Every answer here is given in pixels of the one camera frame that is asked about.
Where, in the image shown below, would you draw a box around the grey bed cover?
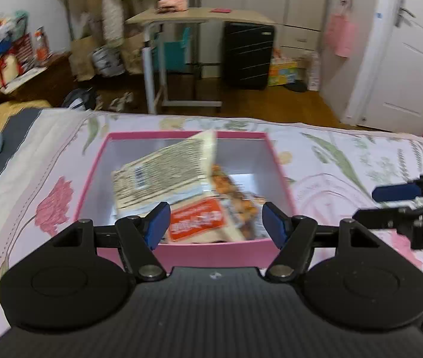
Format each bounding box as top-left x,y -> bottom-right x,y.
0,109 -> 42,224

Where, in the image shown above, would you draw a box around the white printed packet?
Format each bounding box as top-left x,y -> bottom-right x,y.
306,52 -> 322,92

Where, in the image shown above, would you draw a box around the white door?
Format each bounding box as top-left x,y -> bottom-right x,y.
357,0 -> 423,137

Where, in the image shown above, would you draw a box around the pink tissue box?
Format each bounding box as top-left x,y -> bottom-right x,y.
157,0 -> 190,12

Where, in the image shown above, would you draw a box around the orange bottle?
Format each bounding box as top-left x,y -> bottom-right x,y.
34,27 -> 50,62

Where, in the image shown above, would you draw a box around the metal door handle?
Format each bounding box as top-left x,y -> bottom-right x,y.
396,0 -> 415,27

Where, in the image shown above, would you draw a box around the floral bedsheet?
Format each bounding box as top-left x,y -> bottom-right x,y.
0,109 -> 423,344

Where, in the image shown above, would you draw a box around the clear bag of coated peanuts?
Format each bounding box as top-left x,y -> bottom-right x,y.
211,164 -> 268,239

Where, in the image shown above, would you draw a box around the pink cardboard box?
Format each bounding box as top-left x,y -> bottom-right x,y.
74,130 -> 297,269

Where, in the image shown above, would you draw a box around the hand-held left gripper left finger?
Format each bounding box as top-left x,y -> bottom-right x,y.
49,201 -> 171,282

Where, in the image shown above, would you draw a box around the wooden nightstand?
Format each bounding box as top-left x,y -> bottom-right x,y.
1,52 -> 76,107

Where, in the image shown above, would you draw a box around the pair of shoes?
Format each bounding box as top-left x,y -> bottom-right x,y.
109,91 -> 134,110

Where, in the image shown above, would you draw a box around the wooden rolling table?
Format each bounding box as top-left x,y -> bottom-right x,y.
125,7 -> 276,114

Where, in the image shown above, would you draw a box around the cream gift bag red ribbon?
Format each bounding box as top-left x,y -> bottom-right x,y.
0,54 -> 22,93

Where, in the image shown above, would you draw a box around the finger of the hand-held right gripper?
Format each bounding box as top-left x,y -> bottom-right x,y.
371,172 -> 423,203
352,201 -> 423,232

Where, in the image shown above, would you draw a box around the black suitcase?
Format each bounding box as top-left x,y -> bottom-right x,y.
223,21 -> 275,91

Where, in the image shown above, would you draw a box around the beige packet with red label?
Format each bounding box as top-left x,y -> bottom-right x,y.
111,130 -> 249,245

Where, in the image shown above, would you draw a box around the colourful carton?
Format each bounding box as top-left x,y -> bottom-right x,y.
268,57 -> 298,86

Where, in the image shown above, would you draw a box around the pink paper bag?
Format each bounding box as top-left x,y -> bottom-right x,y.
325,0 -> 357,58

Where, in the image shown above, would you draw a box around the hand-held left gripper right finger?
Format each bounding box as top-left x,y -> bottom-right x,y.
261,201 -> 381,283

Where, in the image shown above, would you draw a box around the brown paper bag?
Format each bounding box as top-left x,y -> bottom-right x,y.
70,35 -> 102,82

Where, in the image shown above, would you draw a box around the white printed plastic bag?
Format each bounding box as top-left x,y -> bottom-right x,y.
92,47 -> 125,77

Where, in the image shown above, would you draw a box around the black bag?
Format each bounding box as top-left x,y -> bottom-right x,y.
62,87 -> 96,110

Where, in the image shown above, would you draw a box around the teal bag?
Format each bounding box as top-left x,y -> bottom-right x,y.
152,26 -> 193,73

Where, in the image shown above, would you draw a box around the red box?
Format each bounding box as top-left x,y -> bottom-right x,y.
12,33 -> 35,68

